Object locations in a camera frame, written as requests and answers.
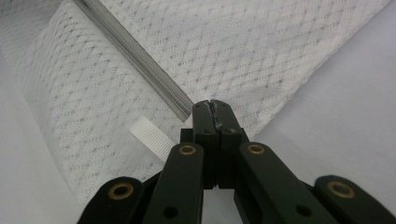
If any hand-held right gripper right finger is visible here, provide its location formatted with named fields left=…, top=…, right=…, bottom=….
left=211, top=99, right=250, bottom=189

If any white mesh laundry bag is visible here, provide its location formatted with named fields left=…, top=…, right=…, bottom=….
left=0, top=0, right=390, bottom=207

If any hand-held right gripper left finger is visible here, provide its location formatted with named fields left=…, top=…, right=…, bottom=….
left=179, top=99, right=221, bottom=190

